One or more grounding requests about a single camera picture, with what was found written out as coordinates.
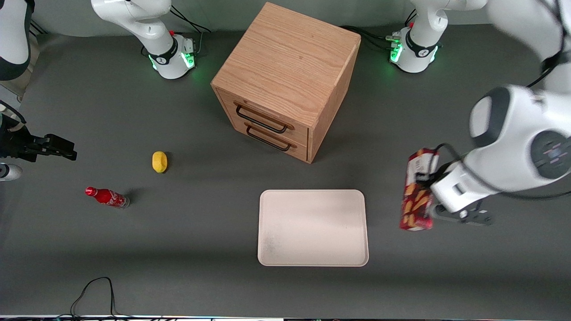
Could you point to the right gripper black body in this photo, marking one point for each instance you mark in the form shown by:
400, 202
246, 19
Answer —
13, 146

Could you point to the red cookie box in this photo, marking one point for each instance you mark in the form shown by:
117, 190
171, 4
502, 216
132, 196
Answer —
412, 209

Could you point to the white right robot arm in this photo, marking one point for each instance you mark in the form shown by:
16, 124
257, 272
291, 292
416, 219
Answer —
165, 53

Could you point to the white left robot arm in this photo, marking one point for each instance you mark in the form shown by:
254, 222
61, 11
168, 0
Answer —
513, 133

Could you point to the white rectangular tray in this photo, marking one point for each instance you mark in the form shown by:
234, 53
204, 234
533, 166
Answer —
312, 227

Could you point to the red cola bottle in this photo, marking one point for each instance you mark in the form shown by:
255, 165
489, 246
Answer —
105, 196

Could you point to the yellow lemon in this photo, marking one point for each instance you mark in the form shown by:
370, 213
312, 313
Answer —
159, 162

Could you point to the wooden drawer front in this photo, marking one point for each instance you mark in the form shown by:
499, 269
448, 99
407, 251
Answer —
301, 151
225, 99

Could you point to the wooden drawer cabinet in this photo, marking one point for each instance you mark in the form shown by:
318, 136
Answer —
290, 53

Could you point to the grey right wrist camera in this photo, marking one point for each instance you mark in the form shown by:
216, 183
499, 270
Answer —
9, 171

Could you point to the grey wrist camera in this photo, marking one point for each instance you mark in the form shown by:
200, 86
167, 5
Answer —
9, 171
468, 216

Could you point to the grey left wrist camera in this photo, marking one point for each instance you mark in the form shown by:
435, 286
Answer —
468, 216

